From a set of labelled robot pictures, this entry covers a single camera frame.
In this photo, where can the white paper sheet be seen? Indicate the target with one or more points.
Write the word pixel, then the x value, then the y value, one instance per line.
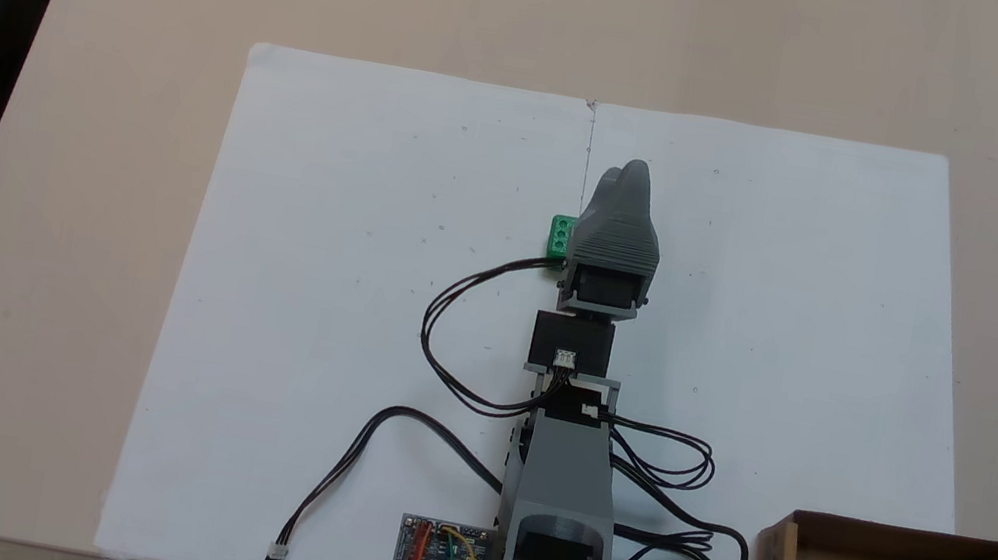
pixel 325 291

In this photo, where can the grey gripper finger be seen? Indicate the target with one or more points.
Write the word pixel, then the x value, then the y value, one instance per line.
pixel 618 234
pixel 609 182

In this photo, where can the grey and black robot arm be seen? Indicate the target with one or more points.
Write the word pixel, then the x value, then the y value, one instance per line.
pixel 562 478

